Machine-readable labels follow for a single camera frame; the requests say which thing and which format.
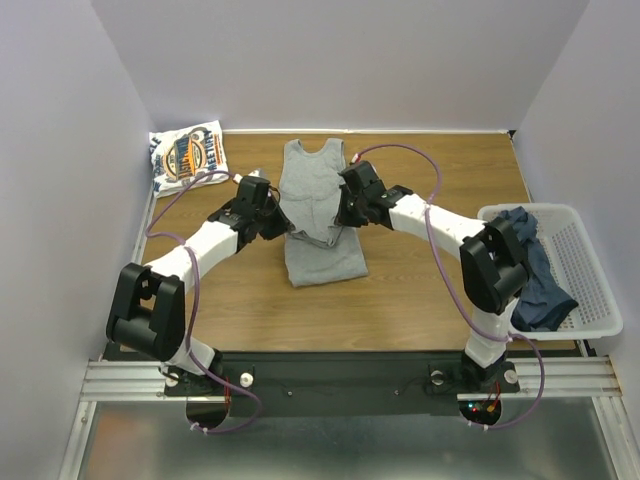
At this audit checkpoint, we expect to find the grey tank top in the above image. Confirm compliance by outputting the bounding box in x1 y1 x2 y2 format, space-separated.
279 138 369 287

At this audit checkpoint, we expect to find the white printed tank top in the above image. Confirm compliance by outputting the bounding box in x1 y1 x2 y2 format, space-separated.
148 120 231 198

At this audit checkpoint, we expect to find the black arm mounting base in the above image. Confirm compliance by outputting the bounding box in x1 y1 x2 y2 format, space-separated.
160 351 520 423

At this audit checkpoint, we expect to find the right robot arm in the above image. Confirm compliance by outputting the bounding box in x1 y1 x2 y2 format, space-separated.
336 161 531 390

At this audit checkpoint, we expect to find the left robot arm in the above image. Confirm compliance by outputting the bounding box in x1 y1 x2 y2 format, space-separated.
106 175 290 394

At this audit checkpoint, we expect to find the navy blue tank top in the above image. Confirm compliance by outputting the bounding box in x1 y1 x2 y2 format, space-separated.
498 206 579 332

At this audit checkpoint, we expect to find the white plastic laundry basket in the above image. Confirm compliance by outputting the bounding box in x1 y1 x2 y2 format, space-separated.
476 202 625 343

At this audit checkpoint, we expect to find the aluminium frame rail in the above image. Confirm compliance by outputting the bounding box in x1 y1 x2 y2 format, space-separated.
61 352 637 479

